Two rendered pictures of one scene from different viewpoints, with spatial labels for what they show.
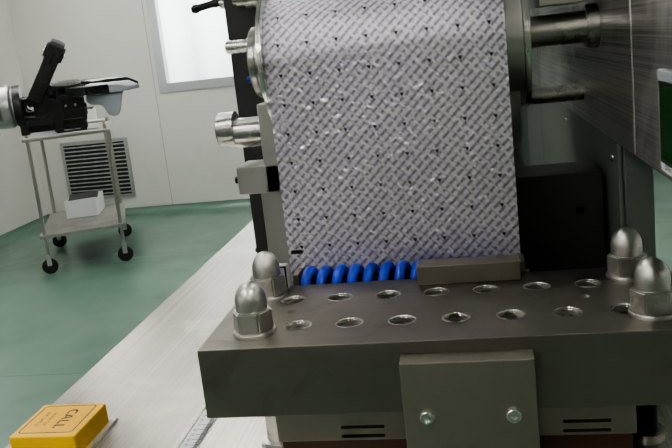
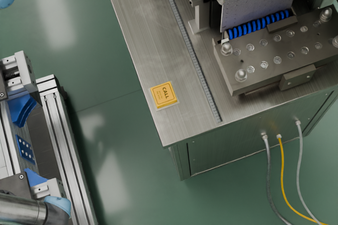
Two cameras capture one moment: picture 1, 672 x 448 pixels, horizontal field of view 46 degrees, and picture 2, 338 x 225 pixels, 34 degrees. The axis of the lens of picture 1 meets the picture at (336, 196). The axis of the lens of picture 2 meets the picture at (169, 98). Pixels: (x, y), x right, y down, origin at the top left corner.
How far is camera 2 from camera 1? 145 cm
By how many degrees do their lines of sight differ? 63
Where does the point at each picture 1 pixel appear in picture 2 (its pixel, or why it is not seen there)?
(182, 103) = not seen: outside the picture
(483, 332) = (302, 63)
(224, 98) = not seen: outside the picture
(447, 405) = (294, 80)
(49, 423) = (163, 96)
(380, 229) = (251, 15)
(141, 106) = not seen: outside the picture
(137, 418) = (177, 78)
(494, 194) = not seen: outside the picture
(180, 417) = (190, 73)
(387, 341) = (280, 74)
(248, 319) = (243, 79)
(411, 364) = (288, 79)
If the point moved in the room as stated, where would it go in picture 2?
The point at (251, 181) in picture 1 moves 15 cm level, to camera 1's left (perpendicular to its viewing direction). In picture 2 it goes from (197, 3) to (154, 26)
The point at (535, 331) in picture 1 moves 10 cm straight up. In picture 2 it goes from (314, 60) to (321, 47)
